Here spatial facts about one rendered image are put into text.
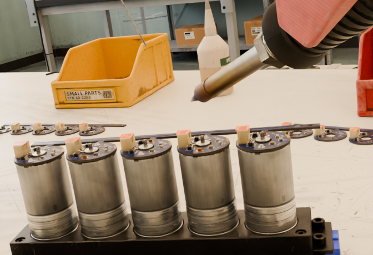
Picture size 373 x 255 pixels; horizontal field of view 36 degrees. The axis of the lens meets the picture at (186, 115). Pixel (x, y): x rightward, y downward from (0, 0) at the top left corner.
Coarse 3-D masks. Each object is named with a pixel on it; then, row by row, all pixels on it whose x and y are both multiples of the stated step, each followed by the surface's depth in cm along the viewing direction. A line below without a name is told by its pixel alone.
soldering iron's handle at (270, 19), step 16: (368, 0) 15; (272, 16) 18; (352, 16) 16; (368, 16) 16; (272, 32) 18; (336, 32) 17; (352, 32) 17; (272, 48) 18; (288, 48) 18; (304, 48) 18; (320, 48) 18; (288, 64) 19; (304, 64) 18
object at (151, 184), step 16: (128, 160) 27; (144, 160) 27; (160, 160) 27; (128, 176) 27; (144, 176) 27; (160, 176) 27; (128, 192) 28; (144, 192) 27; (160, 192) 27; (176, 192) 28; (144, 208) 27; (160, 208) 27; (176, 208) 28; (144, 224) 28; (160, 224) 28; (176, 224) 28
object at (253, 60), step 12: (252, 48) 21; (264, 48) 19; (240, 60) 21; (252, 60) 21; (264, 60) 20; (276, 60) 20; (216, 72) 23; (228, 72) 22; (240, 72) 21; (252, 72) 21; (204, 84) 24; (216, 84) 23; (228, 84) 22; (204, 96) 24
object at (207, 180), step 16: (208, 144) 27; (192, 160) 26; (208, 160) 26; (224, 160) 26; (192, 176) 26; (208, 176) 26; (224, 176) 27; (192, 192) 27; (208, 192) 26; (224, 192) 27; (192, 208) 27; (208, 208) 27; (224, 208) 27; (192, 224) 27; (208, 224) 27; (224, 224) 27
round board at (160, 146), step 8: (136, 144) 28; (152, 144) 28; (160, 144) 28; (168, 144) 28; (120, 152) 28; (128, 152) 27; (136, 152) 27; (144, 152) 27; (152, 152) 27; (160, 152) 27
